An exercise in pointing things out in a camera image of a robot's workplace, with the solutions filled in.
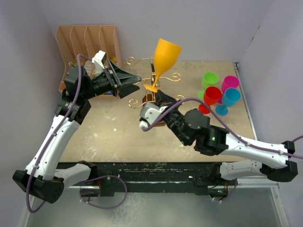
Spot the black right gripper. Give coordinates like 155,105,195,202
155,89,190,145

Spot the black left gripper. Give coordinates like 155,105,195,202
82,60,141,100

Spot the gold black wine glass rack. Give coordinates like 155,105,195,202
126,56,185,128

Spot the yellow wine glass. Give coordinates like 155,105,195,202
144,38,182,93

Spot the red wine glass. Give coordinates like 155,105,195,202
198,87,222,114

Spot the green wine glass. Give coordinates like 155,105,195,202
197,71,218,99

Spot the blue wine glass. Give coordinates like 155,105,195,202
215,87,241,116

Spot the pink wine glass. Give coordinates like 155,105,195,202
218,75,240,104

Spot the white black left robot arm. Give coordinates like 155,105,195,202
12,61,142,203

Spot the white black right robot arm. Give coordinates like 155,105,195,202
156,91,298,185

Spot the peach plastic file organizer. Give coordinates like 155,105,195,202
55,25,122,92

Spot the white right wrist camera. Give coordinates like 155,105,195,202
139,102,168,129

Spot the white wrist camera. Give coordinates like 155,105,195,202
139,102,168,129
91,50,107,73

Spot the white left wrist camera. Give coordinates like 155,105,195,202
91,50,107,73

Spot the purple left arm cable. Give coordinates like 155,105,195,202
25,54,95,213

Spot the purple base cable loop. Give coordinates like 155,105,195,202
79,175,128,209

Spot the aluminium table frame rail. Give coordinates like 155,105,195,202
54,162,280,197

